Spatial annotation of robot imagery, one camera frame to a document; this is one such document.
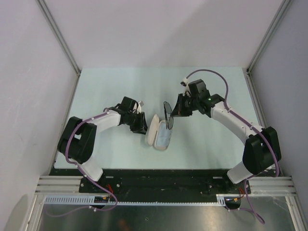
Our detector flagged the black gold aviator sunglasses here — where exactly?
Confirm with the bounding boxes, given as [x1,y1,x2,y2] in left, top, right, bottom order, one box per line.
[163,102,174,130]

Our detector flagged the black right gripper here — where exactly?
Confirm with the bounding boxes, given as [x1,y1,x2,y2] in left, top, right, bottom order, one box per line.
[171,93,199,117]

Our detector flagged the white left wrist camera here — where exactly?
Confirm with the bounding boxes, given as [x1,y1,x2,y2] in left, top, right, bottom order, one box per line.
[133,101,144,114]

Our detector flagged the aluminium front frame rail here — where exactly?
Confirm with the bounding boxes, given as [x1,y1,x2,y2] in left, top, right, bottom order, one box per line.
[35,176,296,196]

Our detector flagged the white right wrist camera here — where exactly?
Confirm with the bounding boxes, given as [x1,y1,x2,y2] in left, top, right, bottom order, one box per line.
[180,77,191,97]

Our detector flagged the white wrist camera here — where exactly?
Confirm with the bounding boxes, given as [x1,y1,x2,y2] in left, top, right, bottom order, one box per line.
[180,77,191,97]
[133,101,144,114]

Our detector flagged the grey slotted cable duct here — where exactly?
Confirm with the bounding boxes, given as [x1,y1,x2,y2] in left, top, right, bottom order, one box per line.
[44,194,227,206]

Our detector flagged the pale green glasses case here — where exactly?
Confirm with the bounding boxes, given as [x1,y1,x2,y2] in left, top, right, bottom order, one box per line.
[145,114,172,151]

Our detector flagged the right rear aluminium post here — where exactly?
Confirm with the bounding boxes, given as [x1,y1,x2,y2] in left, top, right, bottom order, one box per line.
[246,0,293,75]

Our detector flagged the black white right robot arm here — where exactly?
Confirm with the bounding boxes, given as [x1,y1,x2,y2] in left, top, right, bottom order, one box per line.
[171,79,282,193]

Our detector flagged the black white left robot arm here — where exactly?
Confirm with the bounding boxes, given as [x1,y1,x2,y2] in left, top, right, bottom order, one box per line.
[57,96,148,193]

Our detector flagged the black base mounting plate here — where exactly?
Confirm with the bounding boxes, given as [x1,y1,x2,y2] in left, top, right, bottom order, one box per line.
[48,168,282,200]

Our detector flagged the left rear aluminium post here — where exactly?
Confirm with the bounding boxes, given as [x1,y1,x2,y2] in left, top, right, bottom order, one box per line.
[35,0,81,77]

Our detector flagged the aluminium post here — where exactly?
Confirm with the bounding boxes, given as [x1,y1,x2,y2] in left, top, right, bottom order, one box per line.
[35,0,81,77]
[246,0,293,75]

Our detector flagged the blue square cleaning cloth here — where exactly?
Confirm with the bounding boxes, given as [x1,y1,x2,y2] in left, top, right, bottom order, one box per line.
[156,123,172,150]

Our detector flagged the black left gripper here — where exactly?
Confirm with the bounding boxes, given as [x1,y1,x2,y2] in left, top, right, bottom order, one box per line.
[127,111,150,135]

